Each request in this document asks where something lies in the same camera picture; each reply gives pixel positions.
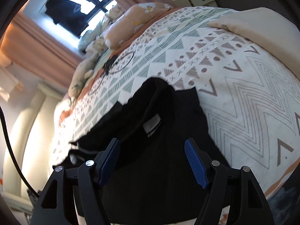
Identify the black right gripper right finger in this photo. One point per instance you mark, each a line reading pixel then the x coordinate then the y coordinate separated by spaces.
pixel 211 175

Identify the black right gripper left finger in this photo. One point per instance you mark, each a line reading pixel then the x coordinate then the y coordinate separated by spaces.
pixel 92 176

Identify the black large garment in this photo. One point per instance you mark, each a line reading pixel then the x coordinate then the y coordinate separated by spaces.
pixel 152 181

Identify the hanging dark clothes outside window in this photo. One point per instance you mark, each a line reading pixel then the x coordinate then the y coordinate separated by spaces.
pixel 73 15

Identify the cream bed headboard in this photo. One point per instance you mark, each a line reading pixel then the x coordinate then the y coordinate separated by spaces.
pixel 30 138

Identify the patterned white bed quilt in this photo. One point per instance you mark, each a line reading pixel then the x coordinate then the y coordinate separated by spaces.
pixel 250 98

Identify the beige plush toy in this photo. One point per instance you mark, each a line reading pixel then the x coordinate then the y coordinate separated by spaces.
pixel 82 73

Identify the light blue plush toy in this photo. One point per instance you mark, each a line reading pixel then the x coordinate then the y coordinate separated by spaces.
pixel 90 35

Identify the pink curtain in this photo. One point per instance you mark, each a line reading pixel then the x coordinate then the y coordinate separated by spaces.
pixel 43 48

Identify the beige pillow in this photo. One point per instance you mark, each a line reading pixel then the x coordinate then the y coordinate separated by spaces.
pixel 269 30

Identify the orange duck print pillow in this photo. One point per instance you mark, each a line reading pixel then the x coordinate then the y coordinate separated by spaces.
pixel 131 22

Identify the white bedside storage box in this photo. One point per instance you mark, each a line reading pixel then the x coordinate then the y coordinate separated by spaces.
pixel 195 3

